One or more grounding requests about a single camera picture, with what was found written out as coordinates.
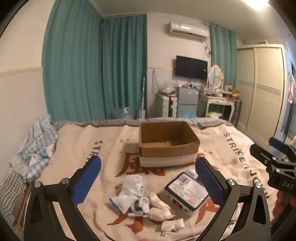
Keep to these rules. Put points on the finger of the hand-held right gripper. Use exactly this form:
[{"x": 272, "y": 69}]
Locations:
[
  {"x": 261, "y": 153},
  {"x": 277, "y": 142}
]

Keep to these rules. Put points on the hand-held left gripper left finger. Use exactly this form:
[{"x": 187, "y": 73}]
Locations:
[{"x": 86, "y": 178}]

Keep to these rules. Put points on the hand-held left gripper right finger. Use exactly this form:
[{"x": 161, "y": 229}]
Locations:
[{"x": 210, "y": 183}]

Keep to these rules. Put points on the blue white tissue packet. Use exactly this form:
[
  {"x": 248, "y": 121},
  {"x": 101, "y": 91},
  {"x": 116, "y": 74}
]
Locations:
[{"x": 185, "y": 191}]

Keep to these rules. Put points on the white sock blue trim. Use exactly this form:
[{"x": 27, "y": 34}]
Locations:
[{"x": 121, "y": 204}]

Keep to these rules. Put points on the brown cardboard box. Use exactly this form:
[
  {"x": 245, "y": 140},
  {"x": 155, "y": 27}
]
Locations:
[{"x": 166, "y": 153}]

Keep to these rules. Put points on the cream sock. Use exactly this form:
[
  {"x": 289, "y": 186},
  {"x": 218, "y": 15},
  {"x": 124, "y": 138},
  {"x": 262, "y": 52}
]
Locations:
[
  {"x": 159, "y": 200},
  {"x": 161, "y": 213}
]

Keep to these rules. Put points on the small white sock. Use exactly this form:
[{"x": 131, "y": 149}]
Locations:
[{"x": 173, "y": 226}]

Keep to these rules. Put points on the person's right hand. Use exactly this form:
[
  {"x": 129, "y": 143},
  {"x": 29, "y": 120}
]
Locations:
[{"x": 279, "y": 205}]

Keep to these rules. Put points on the cream printed blanket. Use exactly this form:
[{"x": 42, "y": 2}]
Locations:
[{"x": 76, "y": 139}]

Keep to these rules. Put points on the dark suitcase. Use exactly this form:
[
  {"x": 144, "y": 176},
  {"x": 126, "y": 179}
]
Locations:
[{"x": 237, "y": 111}]

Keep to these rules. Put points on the cream louvred wardrobe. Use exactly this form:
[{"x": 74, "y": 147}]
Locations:
[{"x": 266, "y": 92}]

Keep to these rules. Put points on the hanging clothes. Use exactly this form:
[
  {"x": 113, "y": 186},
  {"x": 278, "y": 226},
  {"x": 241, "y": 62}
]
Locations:
[{"x": 291, "y": 90}]

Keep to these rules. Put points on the blue checked quilt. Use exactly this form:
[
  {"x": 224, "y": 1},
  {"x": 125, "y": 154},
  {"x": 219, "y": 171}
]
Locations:
[{"x": 39, "y": 143}]

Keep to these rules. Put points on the grey checked bed sheet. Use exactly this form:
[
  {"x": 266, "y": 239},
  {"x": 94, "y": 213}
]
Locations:
[{"x": 115, "y": 122}]

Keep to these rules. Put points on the small cardboard box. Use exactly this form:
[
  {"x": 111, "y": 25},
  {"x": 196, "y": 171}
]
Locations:
[{"x": 235, "y": 92}]

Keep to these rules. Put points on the white dressing table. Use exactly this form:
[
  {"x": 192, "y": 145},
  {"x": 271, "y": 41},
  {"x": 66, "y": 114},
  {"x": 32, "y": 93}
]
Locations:
[{"x": 215, "y": 99}]

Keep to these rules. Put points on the blue plastic bag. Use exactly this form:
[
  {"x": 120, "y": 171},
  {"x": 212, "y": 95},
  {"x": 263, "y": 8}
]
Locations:
[{"x": 187, "y": 115}]

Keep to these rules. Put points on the clear water jug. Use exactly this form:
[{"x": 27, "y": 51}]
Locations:
[{"x": 122, "y": 114}]

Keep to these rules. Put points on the grey small fridge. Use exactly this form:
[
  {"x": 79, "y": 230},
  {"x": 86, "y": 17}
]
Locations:
[{"x": 187, "y": 99}]

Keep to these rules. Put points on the white suitcase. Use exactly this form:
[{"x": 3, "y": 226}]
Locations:
[{"x": 166, "y": 105}]

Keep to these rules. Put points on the white oval vanity mirror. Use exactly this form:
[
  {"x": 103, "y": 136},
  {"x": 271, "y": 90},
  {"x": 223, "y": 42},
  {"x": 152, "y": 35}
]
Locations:
[{"x": 215, "y": 75}]

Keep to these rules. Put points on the white mop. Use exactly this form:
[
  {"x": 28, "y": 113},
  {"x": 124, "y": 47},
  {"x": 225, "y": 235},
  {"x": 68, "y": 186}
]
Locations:
[{"x": 143, "y": 102}]

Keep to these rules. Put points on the green curtain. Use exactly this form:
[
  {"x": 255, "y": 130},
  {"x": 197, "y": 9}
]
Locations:
[
  {"x": 123, "y": 64},
  {"x": 223, "y": 55},
  {"x": 71, "y": 64}
]

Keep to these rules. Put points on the clear plastic bag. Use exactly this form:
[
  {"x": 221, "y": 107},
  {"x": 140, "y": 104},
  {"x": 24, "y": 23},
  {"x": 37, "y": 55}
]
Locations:
[{"x": 168, "y": 88}]

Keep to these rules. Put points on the ceiling light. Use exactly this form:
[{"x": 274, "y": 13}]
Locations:
[{"x": 255, "y": 3}]

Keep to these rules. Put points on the white air conditioner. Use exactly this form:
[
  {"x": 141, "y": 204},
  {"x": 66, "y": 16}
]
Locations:
[{"x": 187, "y": 30}]

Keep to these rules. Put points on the black wall television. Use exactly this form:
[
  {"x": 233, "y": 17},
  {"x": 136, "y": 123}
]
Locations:
[{"x": 190, "y": 67}]

